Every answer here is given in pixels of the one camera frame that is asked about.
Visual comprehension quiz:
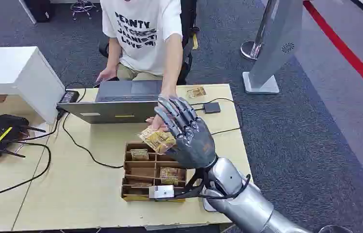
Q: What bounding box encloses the grey sign stand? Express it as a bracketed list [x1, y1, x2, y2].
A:
[242, 0, 304, 95]

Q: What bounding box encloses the white cabinet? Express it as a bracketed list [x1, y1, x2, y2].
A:
[0, 46, 66, 125]

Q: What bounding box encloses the round grey ring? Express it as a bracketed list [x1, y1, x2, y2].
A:
[318, 225, 354, 233]

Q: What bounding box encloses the long black cable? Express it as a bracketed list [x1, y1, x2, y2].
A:
[0, 141, 52, 200]

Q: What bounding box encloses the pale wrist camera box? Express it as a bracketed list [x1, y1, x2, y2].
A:
[148, 185, 175, 200]

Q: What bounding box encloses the red floor tape strip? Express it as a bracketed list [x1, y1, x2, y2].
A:
[303, 0, 363, 103]

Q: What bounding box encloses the white flat rectangular device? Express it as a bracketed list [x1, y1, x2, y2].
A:
[202, 189, 217, 213]

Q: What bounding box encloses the grey laptop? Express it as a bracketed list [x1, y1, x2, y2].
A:
[56, 80, 169, 125]

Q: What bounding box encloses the yellow printed card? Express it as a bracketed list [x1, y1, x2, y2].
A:
[138, 126, 177, 154]

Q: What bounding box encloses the chrome stanchion post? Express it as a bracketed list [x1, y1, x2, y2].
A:
[240, 0, 279, 61]

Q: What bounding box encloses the person's left hand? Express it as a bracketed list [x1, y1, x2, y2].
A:
[145, 115, 169, 133]

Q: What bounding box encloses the black laptop power cable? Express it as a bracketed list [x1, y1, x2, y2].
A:
[61, 112, 124, 169]

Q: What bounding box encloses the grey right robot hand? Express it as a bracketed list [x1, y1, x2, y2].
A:
[154, 95, 217, 170]

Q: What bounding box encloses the black office chair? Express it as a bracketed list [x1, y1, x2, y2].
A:
[98, 0, 200, 86]

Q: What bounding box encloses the person's right hand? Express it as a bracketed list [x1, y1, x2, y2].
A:
[95, 66, 118, 83]

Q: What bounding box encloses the wooden compartment card box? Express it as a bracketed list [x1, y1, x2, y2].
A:
[121, 142, 188, 203]

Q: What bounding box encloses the black laptop power adapter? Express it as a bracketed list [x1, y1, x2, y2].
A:
[58, 90, 80, 104]

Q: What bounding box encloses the small black square box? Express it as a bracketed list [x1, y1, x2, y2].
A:
[203, 102, 221, 114]

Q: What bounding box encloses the chrome stool base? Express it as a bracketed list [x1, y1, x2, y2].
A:
[70, 0, 97, 20]

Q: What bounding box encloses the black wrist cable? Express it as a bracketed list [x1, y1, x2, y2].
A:
[173, 167, 251, 200]

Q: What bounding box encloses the black bag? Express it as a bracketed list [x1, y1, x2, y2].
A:
[24, 0, 55, 23]

